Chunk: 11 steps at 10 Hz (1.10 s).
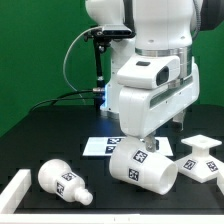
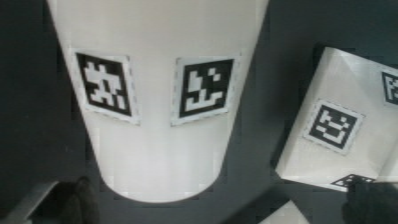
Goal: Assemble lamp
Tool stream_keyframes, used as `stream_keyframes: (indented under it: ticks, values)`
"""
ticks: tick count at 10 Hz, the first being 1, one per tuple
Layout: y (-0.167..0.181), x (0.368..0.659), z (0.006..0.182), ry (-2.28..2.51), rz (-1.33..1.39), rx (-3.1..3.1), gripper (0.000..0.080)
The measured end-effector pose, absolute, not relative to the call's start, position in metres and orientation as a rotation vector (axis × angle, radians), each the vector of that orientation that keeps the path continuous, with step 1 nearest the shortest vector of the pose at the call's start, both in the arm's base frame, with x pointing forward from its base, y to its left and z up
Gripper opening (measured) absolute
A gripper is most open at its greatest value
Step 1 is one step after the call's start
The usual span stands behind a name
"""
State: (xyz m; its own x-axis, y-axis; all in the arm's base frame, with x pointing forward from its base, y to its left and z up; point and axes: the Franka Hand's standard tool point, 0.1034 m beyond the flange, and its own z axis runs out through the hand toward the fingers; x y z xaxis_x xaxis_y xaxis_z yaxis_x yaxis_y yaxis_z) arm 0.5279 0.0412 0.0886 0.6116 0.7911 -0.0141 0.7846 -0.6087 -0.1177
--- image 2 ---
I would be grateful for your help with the white lamp base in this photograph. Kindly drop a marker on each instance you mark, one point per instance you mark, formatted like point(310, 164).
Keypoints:
point(343, 137)

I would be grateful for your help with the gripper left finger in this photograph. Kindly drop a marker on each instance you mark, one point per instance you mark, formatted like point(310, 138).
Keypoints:
point(59, 203)

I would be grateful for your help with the white lamp shade cone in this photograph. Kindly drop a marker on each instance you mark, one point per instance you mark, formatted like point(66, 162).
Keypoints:
point(159, 55)

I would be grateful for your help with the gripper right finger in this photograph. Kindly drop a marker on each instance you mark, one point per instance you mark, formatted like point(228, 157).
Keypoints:
point(370, 207)

